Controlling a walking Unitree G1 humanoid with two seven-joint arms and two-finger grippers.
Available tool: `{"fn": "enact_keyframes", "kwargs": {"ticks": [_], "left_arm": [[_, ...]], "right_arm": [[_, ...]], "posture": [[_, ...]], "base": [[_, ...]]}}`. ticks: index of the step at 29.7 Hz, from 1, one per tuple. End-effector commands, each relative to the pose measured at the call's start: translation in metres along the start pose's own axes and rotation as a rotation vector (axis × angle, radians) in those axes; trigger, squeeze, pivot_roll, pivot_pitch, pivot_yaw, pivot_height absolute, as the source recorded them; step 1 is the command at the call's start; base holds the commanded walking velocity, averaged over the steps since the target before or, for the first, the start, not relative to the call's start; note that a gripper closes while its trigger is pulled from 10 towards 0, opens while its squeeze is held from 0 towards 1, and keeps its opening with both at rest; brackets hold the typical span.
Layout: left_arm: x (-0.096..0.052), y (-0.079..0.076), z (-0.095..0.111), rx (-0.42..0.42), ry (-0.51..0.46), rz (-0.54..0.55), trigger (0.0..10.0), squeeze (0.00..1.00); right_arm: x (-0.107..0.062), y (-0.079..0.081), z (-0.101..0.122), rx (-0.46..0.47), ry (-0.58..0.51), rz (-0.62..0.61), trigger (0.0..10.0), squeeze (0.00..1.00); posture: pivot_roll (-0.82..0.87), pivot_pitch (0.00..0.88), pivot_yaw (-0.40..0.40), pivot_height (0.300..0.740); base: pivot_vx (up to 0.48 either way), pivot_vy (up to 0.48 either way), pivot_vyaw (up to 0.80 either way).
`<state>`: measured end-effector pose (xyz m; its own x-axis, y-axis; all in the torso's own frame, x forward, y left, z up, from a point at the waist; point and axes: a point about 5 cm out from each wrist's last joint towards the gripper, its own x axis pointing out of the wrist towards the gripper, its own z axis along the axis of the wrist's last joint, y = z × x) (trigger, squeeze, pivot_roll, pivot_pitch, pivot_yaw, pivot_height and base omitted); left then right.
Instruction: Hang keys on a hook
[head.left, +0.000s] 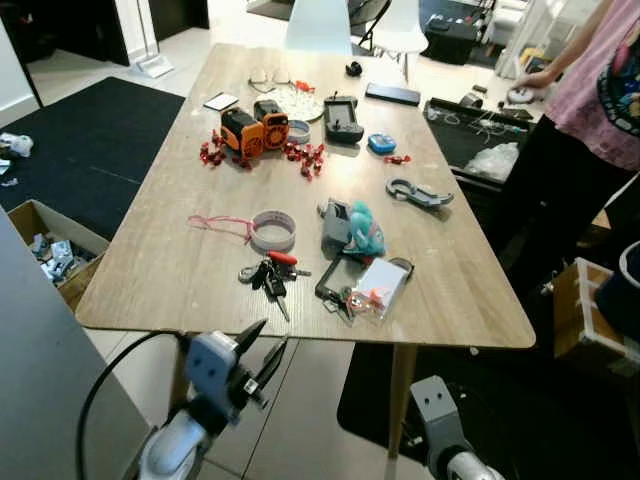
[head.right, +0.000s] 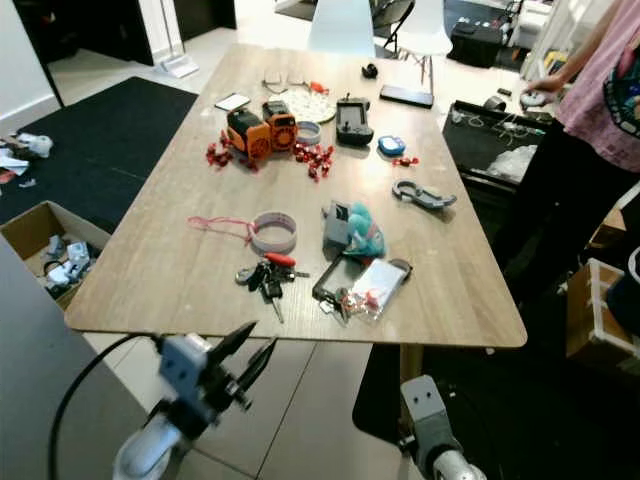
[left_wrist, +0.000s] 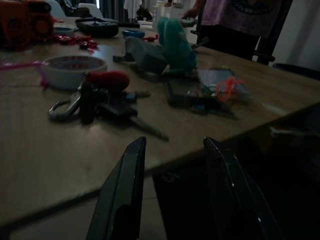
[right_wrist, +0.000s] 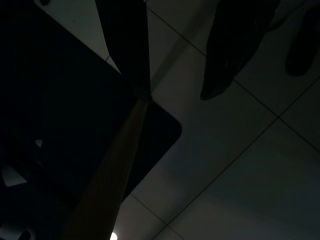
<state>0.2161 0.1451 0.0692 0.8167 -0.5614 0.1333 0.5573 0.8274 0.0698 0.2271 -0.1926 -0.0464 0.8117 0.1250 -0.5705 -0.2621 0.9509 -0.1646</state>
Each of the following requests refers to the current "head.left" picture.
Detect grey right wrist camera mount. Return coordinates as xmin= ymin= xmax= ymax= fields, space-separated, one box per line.
xmin=410 ymin=375 xmax=452 ymax=446

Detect person in pink shirt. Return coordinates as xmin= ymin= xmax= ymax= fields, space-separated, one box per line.
xmin=495 ymin=0 xmax=640 ymax=301

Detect small grey box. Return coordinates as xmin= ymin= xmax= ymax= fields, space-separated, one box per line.
xmin=320 ymin=198 xmax=352 ymax=250

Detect white round patterned plate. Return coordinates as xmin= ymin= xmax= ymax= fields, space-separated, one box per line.
xmin=267 ymin=84 xmax=324 ymax=124

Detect black carpet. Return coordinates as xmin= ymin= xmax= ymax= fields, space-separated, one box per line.
xmin=0 ymin=77 xmax=187 ymax=242

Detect white card with black rim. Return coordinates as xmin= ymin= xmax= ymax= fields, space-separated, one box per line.
xmin=202 ymin=92 xmax=241 ymax=113

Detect open cardboard box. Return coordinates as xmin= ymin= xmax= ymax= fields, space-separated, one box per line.
xmin=7 ymin=198 xmax=112 ymax=312

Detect white floor stand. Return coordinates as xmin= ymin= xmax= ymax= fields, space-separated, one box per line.
xmin=114 ymin=0 xmax=174 ymax=80

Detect white plastic chair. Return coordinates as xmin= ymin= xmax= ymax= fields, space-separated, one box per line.
xmin=371 ymin=0 xmax=430 ymax=83

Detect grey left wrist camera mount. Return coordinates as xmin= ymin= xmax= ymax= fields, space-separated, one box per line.
xmin=185 ymin=330 xmax=242 ymax=399

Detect small white tape roll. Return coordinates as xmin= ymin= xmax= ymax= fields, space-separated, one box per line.
xmin=286 ymin=119 xmax=313 ymax=145

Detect white crumpled floor item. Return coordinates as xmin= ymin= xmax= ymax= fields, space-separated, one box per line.
xmin=0 ymin=131 xmax=35 ymax=161

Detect white round object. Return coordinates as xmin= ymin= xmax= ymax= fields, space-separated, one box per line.
xmin=507 ymin=85 xmax=542 ymax=107

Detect grey flat panel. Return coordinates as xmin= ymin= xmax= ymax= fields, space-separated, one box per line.
xmin=0 ymin=208 xmax=153 ymax=480

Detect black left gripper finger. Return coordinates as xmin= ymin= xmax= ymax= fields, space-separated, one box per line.
xmin=232 ymin=319 xmax=270 ymax=354
xmin=251 ymin=337 xmax=292 ymax=394

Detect small black phone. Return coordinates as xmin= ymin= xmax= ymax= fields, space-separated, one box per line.
xmin=314 ymin=256 xmax=353 ymax=303

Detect black floor mat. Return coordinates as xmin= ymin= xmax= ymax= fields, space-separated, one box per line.
xmin=336 ymin=340 xmax=640 ymax=480

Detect pile of red clips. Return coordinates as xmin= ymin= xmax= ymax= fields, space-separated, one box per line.
xmin=281 ymin=139 xmax=327 ymax=182
xmin=199 ymin=129 xmax=253 ymax=170

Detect long black phone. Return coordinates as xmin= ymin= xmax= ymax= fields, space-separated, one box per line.
xmin=364 ymin=82 xmax=423 ymax=108

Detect white parts in cardboard box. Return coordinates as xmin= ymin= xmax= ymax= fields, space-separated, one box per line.
xmin=29 ymin=234 xmax=83 ymax=285

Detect thin red cord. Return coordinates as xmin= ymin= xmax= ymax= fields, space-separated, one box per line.
xmin=187 ymin=213 xmax=254 ymax=242

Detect key bunch with red tag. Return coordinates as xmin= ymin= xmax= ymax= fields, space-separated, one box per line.
xmin=238 ymin=250 xmax=312 ymax=323

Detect black equipment case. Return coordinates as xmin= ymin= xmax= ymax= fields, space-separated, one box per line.
xmin=422 ymin=14 xmax=482 ymax=67

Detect teal plush toy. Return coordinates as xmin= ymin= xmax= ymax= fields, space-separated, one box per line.
xmin=345 ymin=202 xmax=387 ymax=258

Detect orange and black device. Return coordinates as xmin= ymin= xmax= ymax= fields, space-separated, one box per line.
xmin=252 ymin=98 xmax=292 ymax=152
xmin=219 ymin=106 xmax=268 ymax=160

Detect thin-framed glasses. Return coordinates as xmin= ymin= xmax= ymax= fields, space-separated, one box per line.
xmin=247 ymin=67 xmax=292 ymax=94

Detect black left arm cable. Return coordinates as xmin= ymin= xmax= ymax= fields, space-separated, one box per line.
xmin=77 ymin=330 xmax=191 ymax=480

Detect large white tape roll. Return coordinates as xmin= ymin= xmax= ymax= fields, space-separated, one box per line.
xmin=249 ymin=209 xmax=299 ymax=254

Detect light wooden table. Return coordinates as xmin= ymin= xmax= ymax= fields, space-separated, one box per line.
xmin=75 ymin=42 xmax=537 ymax=463

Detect clear plastic bag with parts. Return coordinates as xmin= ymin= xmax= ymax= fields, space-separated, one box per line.
xmin=343 ymin=257 xmax=414 ymax=323

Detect black remote controller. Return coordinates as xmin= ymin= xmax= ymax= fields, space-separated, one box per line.
xmin=322 ymin=92 xmax=364 ymax=145

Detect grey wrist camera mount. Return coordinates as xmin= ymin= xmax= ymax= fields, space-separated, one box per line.
xmin=410 ymin=375 xmax=452 ymax=446
xmin=185 ymin=330 xmax=242 ymax=399

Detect grey carabiner tool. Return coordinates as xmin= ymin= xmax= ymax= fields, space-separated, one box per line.
xmin=386 ymin=177 xmax=455 ymax=214

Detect wooden crate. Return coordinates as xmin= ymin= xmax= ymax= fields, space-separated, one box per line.
xmin=552 ymin=257 xmax=640 ymax=378

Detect person's right hand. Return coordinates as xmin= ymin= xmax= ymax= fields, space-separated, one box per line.
xmin=519 ymin=67 xmax=559 ymax=92

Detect small blue device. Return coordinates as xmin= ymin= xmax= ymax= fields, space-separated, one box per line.
xmin=366 ymin=132 xmax=398 ymax=156

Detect black bin with plastic bags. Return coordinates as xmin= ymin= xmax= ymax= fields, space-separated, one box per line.
xmin=424 ymin=96 xmax=537 ymax=189

